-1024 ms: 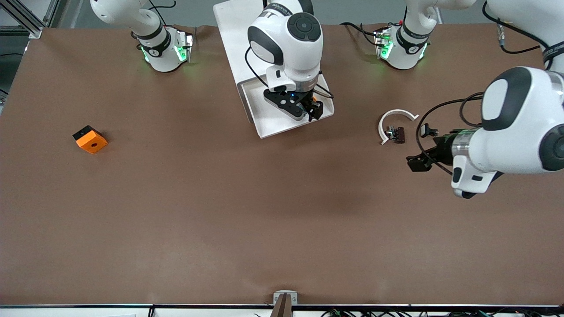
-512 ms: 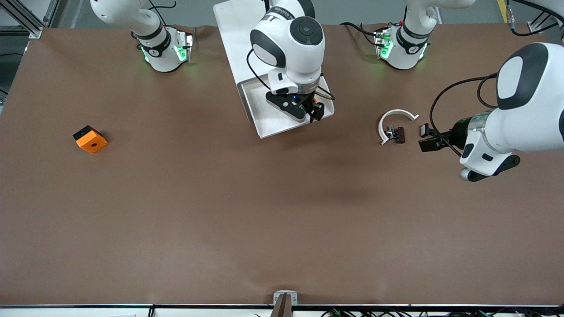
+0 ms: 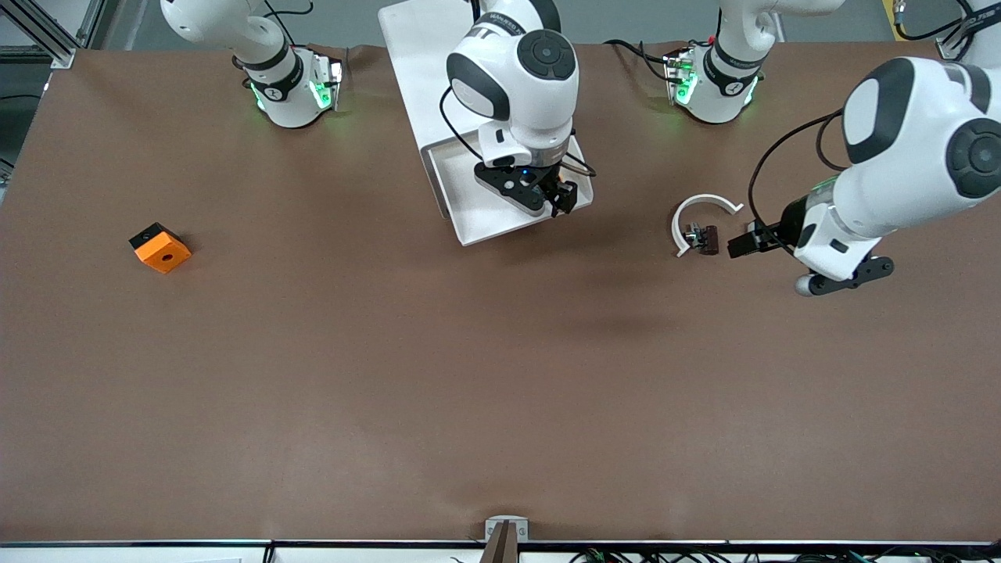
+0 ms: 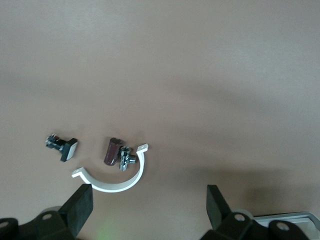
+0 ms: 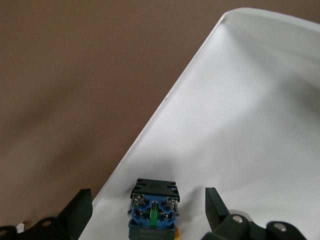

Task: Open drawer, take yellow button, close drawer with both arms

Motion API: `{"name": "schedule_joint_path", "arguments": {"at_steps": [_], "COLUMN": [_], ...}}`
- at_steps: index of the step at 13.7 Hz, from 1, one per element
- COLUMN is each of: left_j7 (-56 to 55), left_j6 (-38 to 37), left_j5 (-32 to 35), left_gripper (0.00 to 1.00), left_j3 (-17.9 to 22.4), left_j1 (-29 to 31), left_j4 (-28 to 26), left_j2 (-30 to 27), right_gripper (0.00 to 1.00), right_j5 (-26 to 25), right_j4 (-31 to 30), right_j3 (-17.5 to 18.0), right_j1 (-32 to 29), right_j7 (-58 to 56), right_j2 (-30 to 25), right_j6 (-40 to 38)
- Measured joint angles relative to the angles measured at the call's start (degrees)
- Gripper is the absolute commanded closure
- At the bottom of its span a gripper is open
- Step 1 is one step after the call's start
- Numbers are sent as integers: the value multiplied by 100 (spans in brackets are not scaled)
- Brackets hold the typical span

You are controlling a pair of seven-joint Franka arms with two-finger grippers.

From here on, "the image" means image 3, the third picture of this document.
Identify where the white drawer cabinet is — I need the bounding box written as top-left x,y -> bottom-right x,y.
379,0 -> 579,221

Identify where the orange and black button box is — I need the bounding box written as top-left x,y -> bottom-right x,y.
129,223 -> 192,274

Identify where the small brown electrical component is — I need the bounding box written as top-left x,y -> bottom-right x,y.
684,224 -> 720,256

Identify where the brown table cover sheet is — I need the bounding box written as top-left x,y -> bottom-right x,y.
0,41 -> 1001,544

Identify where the white curved plastic ring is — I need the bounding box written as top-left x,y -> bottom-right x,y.
671,194 -> 745,259

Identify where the black left arm base cable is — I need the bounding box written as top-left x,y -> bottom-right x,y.
604,38 -> 677,83

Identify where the black arm base cable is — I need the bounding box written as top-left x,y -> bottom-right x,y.
604,38 -> 677,83
258,0 -> 349,59

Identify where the aluminium frame post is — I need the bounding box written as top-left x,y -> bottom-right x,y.
935,31 -> 972,62
0,0 -> 106,70

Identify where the black right arm base cable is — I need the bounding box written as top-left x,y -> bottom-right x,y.
258,0 -> 349,59

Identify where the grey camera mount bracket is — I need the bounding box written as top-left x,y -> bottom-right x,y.
481,515 -> 530,563

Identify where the black white table edge rail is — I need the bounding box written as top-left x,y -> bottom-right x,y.
0,538 -> 1001,563

